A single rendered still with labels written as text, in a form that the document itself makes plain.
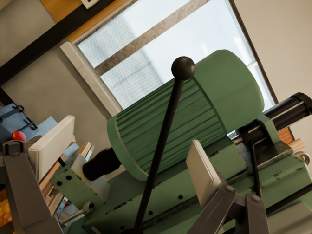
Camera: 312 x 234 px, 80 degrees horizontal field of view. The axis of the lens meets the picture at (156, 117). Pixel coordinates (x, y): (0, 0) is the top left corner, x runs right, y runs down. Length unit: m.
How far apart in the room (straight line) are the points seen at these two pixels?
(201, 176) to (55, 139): 0.13
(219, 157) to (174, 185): 0.12
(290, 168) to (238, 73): 0.23
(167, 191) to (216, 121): 0.20
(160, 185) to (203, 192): 0.29
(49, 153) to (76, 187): 0.36
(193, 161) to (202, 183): 0.03
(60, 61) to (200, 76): 1.60
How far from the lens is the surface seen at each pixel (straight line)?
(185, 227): 0.47
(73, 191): 0.54
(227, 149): 0.44
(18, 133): 0.52
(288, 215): 0.53
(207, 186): 0.17
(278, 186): 0.50
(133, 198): 0.48
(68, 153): 0.82
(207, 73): 0.39
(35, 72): 1.99
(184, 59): 0.27
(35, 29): 1.96
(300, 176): 0.51
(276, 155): 0.50
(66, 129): 0.20
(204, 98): 0.37
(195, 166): 0.20
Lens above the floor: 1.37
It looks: 9 degrees down
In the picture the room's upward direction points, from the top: 58 degrees clockwise
